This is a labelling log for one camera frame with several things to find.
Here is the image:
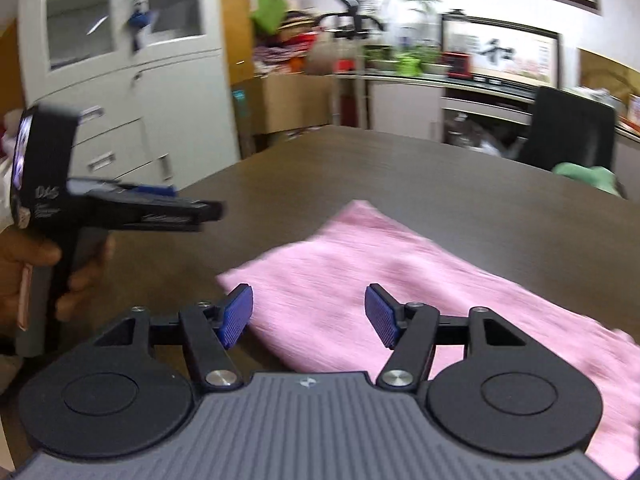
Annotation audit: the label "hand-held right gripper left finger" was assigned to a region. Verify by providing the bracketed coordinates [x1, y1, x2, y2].
[95, 283, 254, 392]

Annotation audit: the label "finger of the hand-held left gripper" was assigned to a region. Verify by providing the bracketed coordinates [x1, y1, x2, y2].
[99, 182, 227, 234]

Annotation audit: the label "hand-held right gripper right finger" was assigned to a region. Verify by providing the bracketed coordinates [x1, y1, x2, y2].
[364, 283, 527, 391]

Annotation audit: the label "pink towel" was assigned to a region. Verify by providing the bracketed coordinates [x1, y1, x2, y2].
[216, 200, 640, 480]

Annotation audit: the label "person's left hand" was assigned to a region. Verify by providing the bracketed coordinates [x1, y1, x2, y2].
[0, 232, 117, 332]

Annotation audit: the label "white metal cabinet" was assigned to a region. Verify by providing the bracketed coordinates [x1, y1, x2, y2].
[16, 0, 242, 198]

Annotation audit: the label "large open cardboard box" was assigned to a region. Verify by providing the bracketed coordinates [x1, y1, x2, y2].
[231, 74, 335, 137]

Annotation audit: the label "pile of colourful boxes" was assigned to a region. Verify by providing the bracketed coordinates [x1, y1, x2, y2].
[252, 9, 321, 77]

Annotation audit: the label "white curved sideboard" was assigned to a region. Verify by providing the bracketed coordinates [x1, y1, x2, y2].
[332, 71, 640, 183]

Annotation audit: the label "beige stuffed sack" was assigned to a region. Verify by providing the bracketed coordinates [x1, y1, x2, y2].
[304, 40, 341, 77]

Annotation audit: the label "green cardboard box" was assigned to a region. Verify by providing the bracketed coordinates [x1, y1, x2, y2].
[249, 0, 289, 37]

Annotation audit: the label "green seat cushion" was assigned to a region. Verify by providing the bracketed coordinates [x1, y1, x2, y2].
[551, 162, 619, 196]

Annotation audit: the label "red blender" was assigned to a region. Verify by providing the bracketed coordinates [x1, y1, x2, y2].
[442, 9, 474, 80]

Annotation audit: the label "black office chair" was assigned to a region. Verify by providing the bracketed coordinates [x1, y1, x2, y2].
[514, 85, 629, 198]

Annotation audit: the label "white stand with black hanger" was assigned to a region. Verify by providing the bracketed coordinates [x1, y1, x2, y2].
[319, 0, 387, 132]

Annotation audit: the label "potted green plants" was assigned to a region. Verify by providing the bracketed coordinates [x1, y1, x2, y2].
[364, 0, 452, 77]

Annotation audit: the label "framed calligraphy picture with lotus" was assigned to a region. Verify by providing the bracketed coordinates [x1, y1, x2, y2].
[441, 15, 562, 92]

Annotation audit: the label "flat cardboard sheet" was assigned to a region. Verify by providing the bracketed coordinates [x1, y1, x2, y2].
[577, 48, 640, 107]

